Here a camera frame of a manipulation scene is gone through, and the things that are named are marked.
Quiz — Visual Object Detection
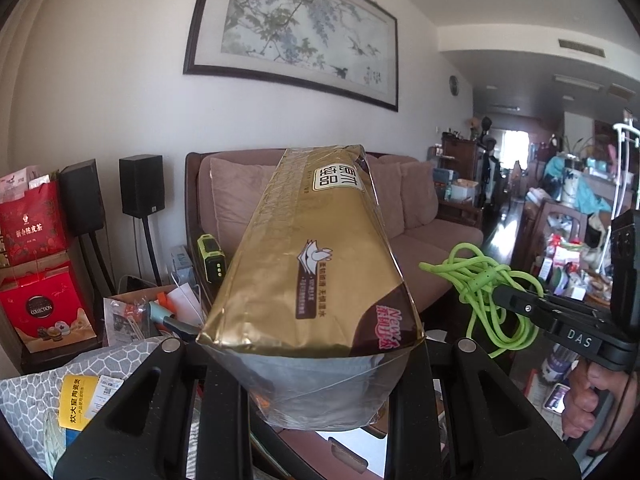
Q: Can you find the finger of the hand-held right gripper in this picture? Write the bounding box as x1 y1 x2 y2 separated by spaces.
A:
492 284 559 333

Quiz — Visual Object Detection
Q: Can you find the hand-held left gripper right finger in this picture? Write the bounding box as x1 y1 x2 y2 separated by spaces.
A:
385 337 583 480

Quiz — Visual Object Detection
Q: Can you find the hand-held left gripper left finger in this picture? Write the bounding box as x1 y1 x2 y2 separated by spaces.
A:
52 337 251 480

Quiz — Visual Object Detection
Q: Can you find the green rope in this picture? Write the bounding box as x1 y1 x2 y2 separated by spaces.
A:
419 242 543 360

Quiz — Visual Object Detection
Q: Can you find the yellow booklet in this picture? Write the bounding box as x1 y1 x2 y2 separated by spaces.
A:
59 375 98 433

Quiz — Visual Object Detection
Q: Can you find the gold tissue pack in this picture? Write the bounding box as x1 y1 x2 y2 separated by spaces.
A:
196 144 427 431

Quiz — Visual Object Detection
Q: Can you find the person's right hand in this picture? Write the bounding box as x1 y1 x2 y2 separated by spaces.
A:
562 360 626 441

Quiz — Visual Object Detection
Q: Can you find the white face mask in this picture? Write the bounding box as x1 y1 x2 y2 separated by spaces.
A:
166 282 207 332

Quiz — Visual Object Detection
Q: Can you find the teal cloth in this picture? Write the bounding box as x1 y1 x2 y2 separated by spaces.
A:
545 155 612 213

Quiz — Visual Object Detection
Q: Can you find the smartphone with lit screen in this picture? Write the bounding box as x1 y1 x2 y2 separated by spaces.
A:
542 382 571 414

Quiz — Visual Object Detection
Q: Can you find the brown sofa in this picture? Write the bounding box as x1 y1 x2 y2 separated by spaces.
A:
185 149 485 316

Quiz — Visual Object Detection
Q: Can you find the cluttered brown cardboard box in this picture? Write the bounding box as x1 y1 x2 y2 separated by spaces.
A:
102 285 207 349

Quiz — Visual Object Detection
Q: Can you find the clear plastic bag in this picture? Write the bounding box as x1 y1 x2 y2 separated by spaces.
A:
104 299 151 346

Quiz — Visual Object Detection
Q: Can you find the white garment rack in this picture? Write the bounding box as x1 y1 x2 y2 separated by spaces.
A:
611 109 640 261

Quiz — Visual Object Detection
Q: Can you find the grey box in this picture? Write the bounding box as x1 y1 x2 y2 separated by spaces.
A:
170 246 194 286

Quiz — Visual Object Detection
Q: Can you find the green portable radio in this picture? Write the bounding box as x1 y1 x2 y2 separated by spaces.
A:
196 233 229 286

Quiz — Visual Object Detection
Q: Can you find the dark wooden cabinet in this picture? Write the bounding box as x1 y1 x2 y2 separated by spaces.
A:
441 132 484 211

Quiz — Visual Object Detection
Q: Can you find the black speaker stand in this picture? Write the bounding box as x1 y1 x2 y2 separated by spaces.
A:
75 232 115 301
141 216 164 286

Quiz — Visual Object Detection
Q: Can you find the brown sofa cushion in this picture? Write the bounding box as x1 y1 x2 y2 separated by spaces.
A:
400 161 441 231
372 162 406 239
209 156 282 253

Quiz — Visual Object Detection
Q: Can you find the red Collection gift bag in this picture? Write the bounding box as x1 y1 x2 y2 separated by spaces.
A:
0 267 98 356

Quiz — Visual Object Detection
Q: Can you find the black speaker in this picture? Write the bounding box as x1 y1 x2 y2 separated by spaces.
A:
59 159 106 237
119 155 165 218

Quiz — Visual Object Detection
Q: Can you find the ceiling air vent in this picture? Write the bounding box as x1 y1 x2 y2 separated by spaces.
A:
558 38 606 59

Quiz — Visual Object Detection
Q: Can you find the white pink packet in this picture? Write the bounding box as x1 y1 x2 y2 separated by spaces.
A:
0 165 42 204

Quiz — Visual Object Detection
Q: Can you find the framed ink painting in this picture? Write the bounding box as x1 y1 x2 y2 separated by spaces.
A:
182 0 400 112

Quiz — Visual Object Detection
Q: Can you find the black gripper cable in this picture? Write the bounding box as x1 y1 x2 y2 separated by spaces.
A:
599 385 632 457

